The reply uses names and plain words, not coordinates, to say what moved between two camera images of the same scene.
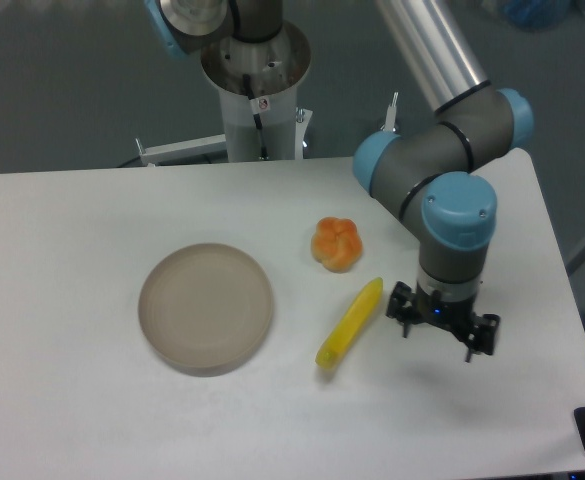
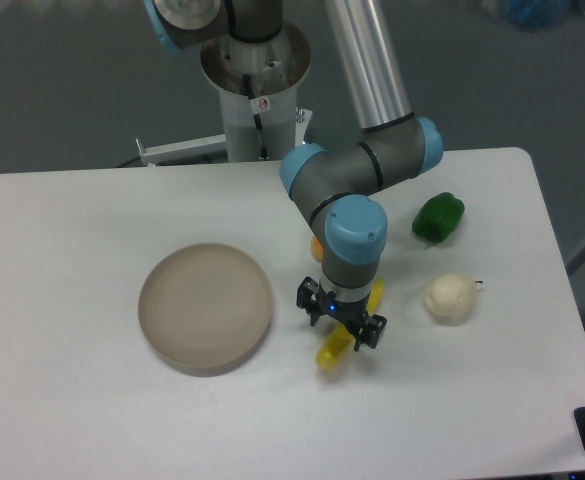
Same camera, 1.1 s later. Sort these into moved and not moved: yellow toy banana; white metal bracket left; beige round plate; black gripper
Moved: black gripper
Not moved: beige round plate; white metal bracket left; yellow toy banana
